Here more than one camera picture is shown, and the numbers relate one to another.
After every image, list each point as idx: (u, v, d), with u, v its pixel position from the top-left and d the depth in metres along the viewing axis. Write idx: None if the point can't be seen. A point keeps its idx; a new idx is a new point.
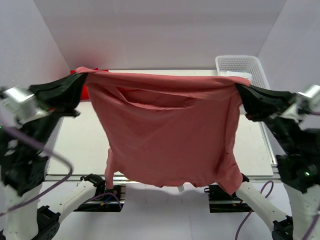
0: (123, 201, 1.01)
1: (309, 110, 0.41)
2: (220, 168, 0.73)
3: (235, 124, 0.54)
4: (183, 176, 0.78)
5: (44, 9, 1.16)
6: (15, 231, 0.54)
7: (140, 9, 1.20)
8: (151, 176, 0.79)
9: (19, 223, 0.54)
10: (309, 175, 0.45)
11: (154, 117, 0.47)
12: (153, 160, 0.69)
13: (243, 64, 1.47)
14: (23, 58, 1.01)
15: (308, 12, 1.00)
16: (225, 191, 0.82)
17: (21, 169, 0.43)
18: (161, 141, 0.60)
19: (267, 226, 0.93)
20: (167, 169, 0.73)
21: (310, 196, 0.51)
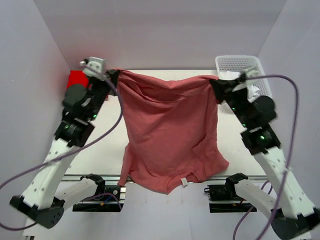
0: (123, 201, 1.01)
1: (246, 79, 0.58)
2: (207, 148, 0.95)
3: (214, 108, 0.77)
4: (182, 160, 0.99)
5: (44, 9, 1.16)
6: (42, 187, 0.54)
7: (140, 9, 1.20)
8: (157, 166, 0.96)
9: (49, 178, 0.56)
10: (264, 138, 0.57)
11: (157, 105, 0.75)
12: (158, 146, 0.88)
13: (243, 64, 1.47)
14: (24, 58, 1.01)
15: (308, 12, 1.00)
16: (213, 171, 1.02)
17: (79, 123, 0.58)
18: (163, 124, 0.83)
19: (266, 227, 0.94)
20: (169, 155, 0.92)
21: (274, 156, 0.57)
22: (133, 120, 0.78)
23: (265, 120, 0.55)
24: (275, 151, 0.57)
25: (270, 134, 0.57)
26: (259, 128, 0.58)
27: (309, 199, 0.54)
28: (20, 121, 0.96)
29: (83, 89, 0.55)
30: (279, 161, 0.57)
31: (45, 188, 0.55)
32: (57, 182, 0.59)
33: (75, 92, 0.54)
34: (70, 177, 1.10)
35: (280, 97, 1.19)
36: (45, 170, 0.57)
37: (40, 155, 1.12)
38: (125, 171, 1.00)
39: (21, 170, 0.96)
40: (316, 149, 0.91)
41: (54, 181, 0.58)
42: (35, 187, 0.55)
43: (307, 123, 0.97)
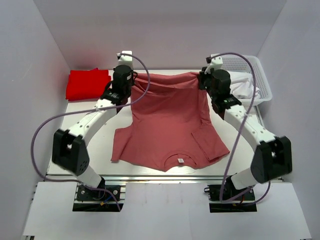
0: (123, 201, 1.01)
1: (209, 59, 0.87)
2: (198, 133, 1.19)
3: (201, 95, 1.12)
4: (178, 147, 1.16)
5: (44, 9, 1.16)
6: (86, 125, 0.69)
7: (140, 9, 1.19)
8: (154, 149, 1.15)
9: (93, 121, 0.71)
10: (226, 100, 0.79)
11: (158, 95, 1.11)
12: (156, 128, 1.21)
13: (243, 64, 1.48)
14: (23, 58, 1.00)
15: (309, 12, 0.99)
16: (211, 157, 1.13)
17: (119, 91, 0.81)
18: (161, 111, 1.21)
19: (267, 226, 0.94)
20: (165, 138, 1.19)
21: (237, 109, 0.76)
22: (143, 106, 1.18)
23: (222, 83, 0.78)
24: (236, 107, 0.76)
25: (231, 99, 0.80)
26: (223, 95, 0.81)
27: (269, 132, 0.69)
28: (20, 121, 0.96)
29: (126, 67, 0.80)
30: (239, 112, 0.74)
31: (88, 127, 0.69)
32: (93, 132, 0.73)
33: (122, 68, 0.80)
34: (70, 177, 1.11)
35: (280, 97, 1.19)
36: (91, 116, 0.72)
37: (40, 154, 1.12)
38: (118, 147, 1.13)
39: (21, 169, 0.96)
40: (316, 149, 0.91)
41: (94, 127, 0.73)
42: (82, 124, 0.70)
43: (307, 123, 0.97)
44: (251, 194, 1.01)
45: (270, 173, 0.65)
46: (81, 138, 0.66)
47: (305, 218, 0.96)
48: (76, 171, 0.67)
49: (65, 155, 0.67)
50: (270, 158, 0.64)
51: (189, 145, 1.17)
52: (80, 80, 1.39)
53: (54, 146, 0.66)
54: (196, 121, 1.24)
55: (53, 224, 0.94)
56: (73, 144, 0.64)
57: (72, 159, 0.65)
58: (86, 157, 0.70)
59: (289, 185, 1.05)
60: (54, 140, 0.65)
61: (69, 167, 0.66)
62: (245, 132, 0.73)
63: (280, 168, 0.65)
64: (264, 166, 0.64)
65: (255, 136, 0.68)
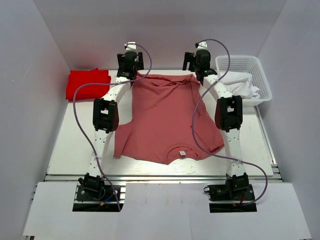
0: (123, 201, 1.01)
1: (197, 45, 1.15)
2: (198, 122, 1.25)
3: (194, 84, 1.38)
4: (179, 139, 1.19)
5: (44, 9, 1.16)
6: (114, 94, 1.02)
7: (140, 9, 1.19)
8: (155, 140, 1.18)
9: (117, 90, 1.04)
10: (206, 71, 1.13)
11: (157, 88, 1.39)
12: (158, 119, 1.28)
13: (243, 64, 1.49)
14: (23, 58, 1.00)
15: (309, 12, 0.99)
16: (211, 148, 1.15)
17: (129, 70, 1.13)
18: (161, 104, 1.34)
19: (266, 226, 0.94)
20: (166, 129, 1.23)
21: (211, 77, 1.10)
22: (146, 102, 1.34)
23: (203, 57, 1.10)
24: (211, 76, 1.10)
25: (209, 69, 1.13)
26: (203, 67, 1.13)
27: (229, 92, 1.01)
28: (20, 121, 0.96)
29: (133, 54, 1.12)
30: (213, 78, 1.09)
31: (116, 96, 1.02)
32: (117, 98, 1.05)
33: (131, 54, 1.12)
34: (70, 177, 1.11)
35: (280, 97, 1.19)
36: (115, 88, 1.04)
37: (40, 154, 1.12)
38: (119, 142, 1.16)
39: (21, 169, 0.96)
40: (316, 149, 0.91)
41: (119, 95, 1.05)
42: (111, 93, 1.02)
43: (307, 123, 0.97)
44: (251, 194, 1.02)
45: (226, 120, 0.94)
46: (114, 102, 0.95)
47: (305, 219, 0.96)
48: (111, 126, 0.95)
49: (102, 116, 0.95)
50: (225, 109, 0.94)
51: (189, 136, 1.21)
52: (80, 80, 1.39)
53: (94, 110, 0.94)
54: (195, 113, 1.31)
55: (53, 224, 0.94)
56: (110, 105, 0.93)
57: (109, 116, 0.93)
58: (117, 117, 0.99)
59: (290, 185, 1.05)
60: (95, 105, 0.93)
61: (107, 124, 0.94)
62: (214, 93, 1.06)
63: (234, 118, 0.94)
64: (221, 114, 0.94)
65: (219, 94, 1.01)
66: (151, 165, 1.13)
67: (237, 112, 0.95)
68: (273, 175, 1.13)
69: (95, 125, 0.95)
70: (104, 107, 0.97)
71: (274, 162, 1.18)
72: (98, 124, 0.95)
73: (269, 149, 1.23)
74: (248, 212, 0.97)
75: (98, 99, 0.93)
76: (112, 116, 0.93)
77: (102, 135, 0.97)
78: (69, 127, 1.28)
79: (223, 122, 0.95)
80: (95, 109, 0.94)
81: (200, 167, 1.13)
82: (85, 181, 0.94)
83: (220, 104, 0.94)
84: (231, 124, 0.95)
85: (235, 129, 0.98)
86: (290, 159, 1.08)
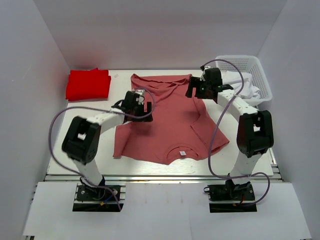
0: (123, 201, 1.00)
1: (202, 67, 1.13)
2: (198, 122, 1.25)
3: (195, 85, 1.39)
4: (179, 140, 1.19)
5: (44, 9, 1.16)
6: (101, 118, 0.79)
7: (139, 9, 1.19)
8: (155, 141, 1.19)
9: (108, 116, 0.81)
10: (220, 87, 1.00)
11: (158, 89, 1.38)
12: (158, 120, 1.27)
13: (243, 64, 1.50)
14: (23, 57, 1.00)
15: (310, 11, 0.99)
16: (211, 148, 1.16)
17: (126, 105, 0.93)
18: (162, 105, 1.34)
19: (267, 227, 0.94)
20: (166, 130, 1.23)
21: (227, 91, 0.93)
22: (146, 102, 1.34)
23: (212, 73, 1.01)
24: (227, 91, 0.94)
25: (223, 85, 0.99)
26: (216, 83, 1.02)
27: (253, 107, 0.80)
28: (20, 121, 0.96)
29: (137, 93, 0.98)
30: (230, 94, 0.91)
31: (103, 121, 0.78)
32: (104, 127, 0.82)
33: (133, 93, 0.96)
34: (70, 177, 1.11)
35: (280, 97, 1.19)
36: (106, 114, 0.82)
37: (40, 154, 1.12)
38: (120, 143, 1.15)
39: (21, 170, 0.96)
40: (316, 150, 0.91)
41: (105, 126, 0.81)
42: (97, 117, 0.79)
43: (306, 123, 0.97)
44: (251, 194, 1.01)
45: (253, 142, 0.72)
46: (97, 124, 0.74)
47: (305, 219, 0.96)
48: (84, 156, 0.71)
49: (76, 141, 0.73)
50: (252, 127, 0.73)
51: (189, 136, 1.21)
52: (81, 81, 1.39)
53: (70, 129, 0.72)
54: (194, 113, 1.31)
55: (53, 224, 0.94)
56: (91, 127, 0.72)
57: (85, 142, 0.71)
58: (95, 147, 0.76)
59: (289, 185, 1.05)
60: (71, 124, 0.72)
61: (79, 152, 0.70)
62: (233, 109, 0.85)
63: (263, 139, 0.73)
64: (246, 134, 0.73)
65: (240, 109, 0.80)
66: (151, 165, 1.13)
67: (265, 132, 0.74)
68: (273, 175, 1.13)
69: (65, 151, 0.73)
70: (83, 130, 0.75)
71: (274, 162, 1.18)
72: (68, 150, 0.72)
73: (269, 149, 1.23)
74: (248, 212, 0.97)
75: (78, 117, 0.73)
76: (89, 143, 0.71)
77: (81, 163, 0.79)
78: (69, 127, 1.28)
79: (249, 145, 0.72)
80: (70, 128, 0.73)
81: (200, 168, 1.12)
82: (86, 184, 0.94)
83: (242, 121, 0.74)
84: (259, 147, 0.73)
85: (258, 154, 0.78)
86: (290, 159, 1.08)
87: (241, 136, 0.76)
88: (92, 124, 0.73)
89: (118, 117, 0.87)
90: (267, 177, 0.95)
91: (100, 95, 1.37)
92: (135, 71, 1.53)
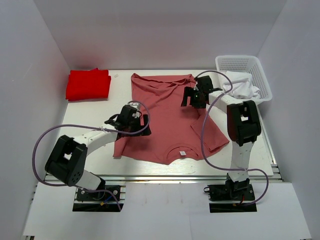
0: (123, 201, 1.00)
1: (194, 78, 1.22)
2: (197, 122, 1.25)
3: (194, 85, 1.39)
4: (179, 140, 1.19)
5: (44, 9, 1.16)
6: (90, 137, 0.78)
7: (139, 9, 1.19)
8: (155, 141, 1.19)
9: (98, 134, 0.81)
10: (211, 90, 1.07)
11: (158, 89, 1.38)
12: (158, 121, 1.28)
13: (243, 64, 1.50)
14: (23, 57, 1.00)
15: (310, 12, 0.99)
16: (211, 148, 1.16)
17: (121, 121, 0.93)
18: (161, 105, 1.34)
19: (267, 227, 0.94)
20: (166, 130, 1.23)
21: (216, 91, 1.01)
22: (146, 103, 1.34)
23: (203, 80, 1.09)
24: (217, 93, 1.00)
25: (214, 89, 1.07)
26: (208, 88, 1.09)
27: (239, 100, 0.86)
28: (20, 122, 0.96)
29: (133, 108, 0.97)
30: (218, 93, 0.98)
31: (91, 140, 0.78)
32: (93, 146, 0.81)
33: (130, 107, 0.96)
34: None
35: (280, 97, 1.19)
36: (96, 132, 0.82)
37: (40, 154, 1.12)
38: (120, 144, 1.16)
39: (21, 170, 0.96)
40: (316, 150, 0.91)
41: (94, 144, 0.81)
42: (86, 136, 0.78)
43: (307, 124, 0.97)
44: (251, 194, 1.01)
45: (241, 129, 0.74)
46: (84, 146, 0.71)
47: (305, 220, 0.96)
48: (68, 179, 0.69)
49: (61, 162, 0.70)
50: (239, 115, 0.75)
51: (189, 136, 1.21)
52: (81, 80, 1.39)
53: (54, 149, 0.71)
54: (194, 113, 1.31)
55: (53, 224, 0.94)
56: (76, 148, 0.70)
57: (68, 165, 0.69)
58: (80, 170, 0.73)
59: (289, 185, 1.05)
60: (57, 143, 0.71)
61: (63, 174, 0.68)
62: (222, 104, 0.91)
63: (251, 126, 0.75)
64: (234, 122, 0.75)
65: (228, 102, 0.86)
66: (151, 166, 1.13)
67: (252, 120, 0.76)
68: (273, 175, 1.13)
69: (49, 171, 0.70)
70: (69, 150, 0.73)
71: (275, 162, 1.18)
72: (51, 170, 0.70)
73: (269, 149, 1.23)
74: (248, 212, 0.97)
75: (63, 137, 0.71)
76: (73, 166, 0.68)
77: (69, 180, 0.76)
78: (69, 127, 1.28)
79: (239, 133, 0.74)
80: (55, 148, 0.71)
81: (200, 167, 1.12)
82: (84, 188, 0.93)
83: (229, 110, 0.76)
84: (247, 134, 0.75)
85: (249, 142, 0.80)
86: (290, 159, 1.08)
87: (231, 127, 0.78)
88: (78, 145, 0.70)
89: (109, 136, 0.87)
90: (266, 176, 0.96)
91: (99, 95, 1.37)
92: (134, 71, 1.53)
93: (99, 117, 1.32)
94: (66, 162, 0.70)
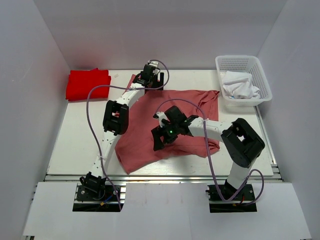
0: (123, 200, 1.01)
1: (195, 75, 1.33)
2: (144, 145, 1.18)
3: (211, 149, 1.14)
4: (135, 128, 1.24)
5: (44, 9, 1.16)
6: (127, 98, 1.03)
7: (139, 10, 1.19)
8: (137, 113, 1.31)
9: (132, 93, 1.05)
10: (186, 120, 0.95)
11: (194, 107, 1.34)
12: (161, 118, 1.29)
13: (244, 64, 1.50)
14: (23, 58, 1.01)
15: (310, 12, 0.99)
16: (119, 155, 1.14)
17: (145, 78, 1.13)
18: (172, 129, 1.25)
19: (267, 226, 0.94)
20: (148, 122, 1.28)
21: (195, 121, 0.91)
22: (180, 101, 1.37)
23: (173, 111, 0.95)
24: (195, 121, 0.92)
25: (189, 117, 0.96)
26: (181, 119, 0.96)
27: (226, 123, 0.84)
28: (20, 122, 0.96)
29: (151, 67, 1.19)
30: (199, 121, 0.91)
31: (129, 100, 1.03)
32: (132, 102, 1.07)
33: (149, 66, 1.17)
34: (70, 177, 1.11)
35: (280, 97, 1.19)
36: (130, 92, 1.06)
37: (40, 154, 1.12)
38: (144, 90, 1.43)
39: (21, 170, 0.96)
40: (317, 150, 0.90)
41: (132, 101, 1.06)
42: (124, 98, 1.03)
43: (306, 124, 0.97)
44: (251, 194, 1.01)
45: (247, 153, 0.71)
46: (126, 105, 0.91)
47: (305, 219, 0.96)
48: (120, 130, 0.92)
49: (113, 118, 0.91)
50: (237, 139, 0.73)
51: (134, 136, 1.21)
52: (81, 81, 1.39)
53: (105, 111, 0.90)
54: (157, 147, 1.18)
55: (53, 224, 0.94)
56: (122, 109, 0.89)
57: (119, 120, 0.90)
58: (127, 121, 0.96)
59: (289, 185, 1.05)
60: (106, 107, 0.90)
61: (117, 127, 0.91)
62: (212, 133, 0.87)
63: (253, 145, 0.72)
64: (237, 148, 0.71)
65: (217, 129, 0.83)
66: (151, 166, 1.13)
67: (251, 137, 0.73)
68: (273, 175, 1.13)
69: (105, 126, 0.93)
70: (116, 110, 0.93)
71: (274, 162, 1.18)
72: (107, 125, 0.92)
73: (269, 149, 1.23)
74: (248, 211, 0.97)
75: (110, 101, 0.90)
76: (123, 121, 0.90)
77: (109, 136, 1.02)
78: (69, 127, 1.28)
79: (247, 158, 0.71)
80: (107, 110, 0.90)
81: (200, 167, 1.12)
82: (89, 176, 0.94)
83: (226, 137, 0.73)
84: (254, 155, 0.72)
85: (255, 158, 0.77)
86: (291, 159, 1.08)
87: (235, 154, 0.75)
88: (122, 106, 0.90)
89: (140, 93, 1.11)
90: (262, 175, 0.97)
91: (100, 95, 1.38)
92: (134, 71, 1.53)
93: (99, 117, 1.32)
94: (116, 118, 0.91)
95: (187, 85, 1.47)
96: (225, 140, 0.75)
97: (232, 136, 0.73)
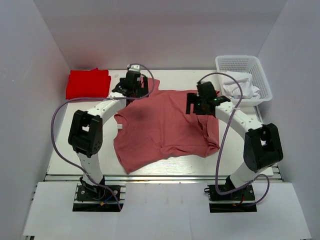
0: (123, 201, 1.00)
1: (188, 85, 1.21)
2: (143, 145, 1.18)
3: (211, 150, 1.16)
4: (134, 127, 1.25)
5: (44, 9, 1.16)
6: (102, 109, 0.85)
7: (139, 9, 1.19)
8: (137, 112, 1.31)
9: (108, 104, 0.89)
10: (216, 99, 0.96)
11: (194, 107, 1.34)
12: (160, 118, 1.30)
13: (244, 64, 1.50)
14: (23, 58, 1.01)
15: (310, 12, 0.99)
16: (118, 155, 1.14)
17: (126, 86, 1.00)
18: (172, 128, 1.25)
19: (268, 226, 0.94)
20: (148, 122, 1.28)
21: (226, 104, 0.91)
22: (179, 101, 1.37)
23: (204, 87, 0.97)
24: (226, 104, 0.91)
25: (219, 98, 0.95)
26: (211, 97, 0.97)
27: (256, 121, 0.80)
28: (20, 122, 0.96)
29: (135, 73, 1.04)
30: (228, 107, 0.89)
31: (104, 111, 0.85)
32: (108, 114, 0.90)
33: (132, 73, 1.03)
34: (70, 177, 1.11)
35: (280, 97, 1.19)
36: (106, 102, 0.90)
37: (40, 155, 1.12)
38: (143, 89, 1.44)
39: (21, 170, 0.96)
40: (317, 150, 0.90)
41: (108, 112, 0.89)
42: (98, 108, 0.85)
43: (307, 124, 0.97)
44: (251, 194, 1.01)
45: (262, 158, 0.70)
46: (98, 117, 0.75)
47: (305, 220, 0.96)
48: (90, 149, 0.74)
49: (81, 134, 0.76)
50: (259, 143, 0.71)
51: (133, 135, 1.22)
52: (81, 81, 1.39)
53: (73, 124, 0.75)
54: (156, 147, 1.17)
55: (53, 224, 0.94)
56: (92, 121, 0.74)
57: (89, 136, 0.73)
58: (100, 138, 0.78)
59: (290, 185, 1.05)
60: (74, 118, 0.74)
61: (85, 145, 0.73)
62: (235, 124, 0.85)
63: (271, 154, 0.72)
64: (255, 151, 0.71)
65: (243, 125, 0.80)
66: (151, 165, 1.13)
67: (273, 146, 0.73)
68: (273, 175, 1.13)
69: (72, 145, 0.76)
70: (86, 123, 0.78)
71: (275, 162, 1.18)
72: (74, 144, 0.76)
73: None
74: (248, 212, 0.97)
75: (79, 111, 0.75)
76: (93, 137, 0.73)
77: (85, 157, 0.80)
78: (69, 128, 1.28)
79: (259, 162, 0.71)
80: (74, 122, 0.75)
81: (200, 167, 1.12)
82: (86, 185, 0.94)
83: (249, 137, 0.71)
84: (267, 163, 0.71)
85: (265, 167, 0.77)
86: (291, 160, 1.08)
87: (249, 157, 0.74)
88: (93, 117, 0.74)
89: (119, 103, 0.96)
90: (267, 177, 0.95)
91: (100, 95, 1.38)
92: None
93: None
94: (85, 134, 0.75)
95: (187, 85, 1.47)
96: (245, 138, 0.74)
97: (257, 140, 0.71)
